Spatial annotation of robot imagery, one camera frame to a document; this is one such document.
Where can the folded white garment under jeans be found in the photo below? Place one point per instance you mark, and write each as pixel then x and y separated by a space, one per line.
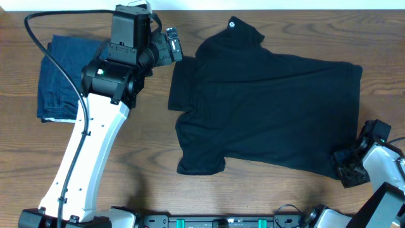
pixel 45 120

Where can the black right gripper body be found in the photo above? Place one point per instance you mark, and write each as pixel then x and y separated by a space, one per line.
pixel 352 172

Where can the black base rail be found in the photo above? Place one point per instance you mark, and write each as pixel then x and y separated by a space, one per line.
pixel 278 221

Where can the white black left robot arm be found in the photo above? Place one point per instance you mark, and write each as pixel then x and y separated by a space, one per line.
pixel 107 92

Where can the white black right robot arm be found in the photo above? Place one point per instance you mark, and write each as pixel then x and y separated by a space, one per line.
pixel 372 158

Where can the folded dark blue jeans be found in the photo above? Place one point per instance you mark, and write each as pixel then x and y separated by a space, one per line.
pixel 56 97

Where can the black t-shirt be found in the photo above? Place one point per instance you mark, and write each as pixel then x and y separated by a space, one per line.
pixel 239 100

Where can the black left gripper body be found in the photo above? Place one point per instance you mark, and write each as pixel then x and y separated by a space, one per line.
pixel 162 51

